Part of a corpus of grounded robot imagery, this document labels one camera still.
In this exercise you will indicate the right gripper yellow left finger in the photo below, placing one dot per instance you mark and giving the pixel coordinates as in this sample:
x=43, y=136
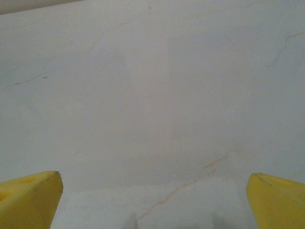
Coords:
x=26, y=205

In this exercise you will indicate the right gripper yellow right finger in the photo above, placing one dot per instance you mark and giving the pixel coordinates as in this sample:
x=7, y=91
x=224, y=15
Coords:
x=278, y=205

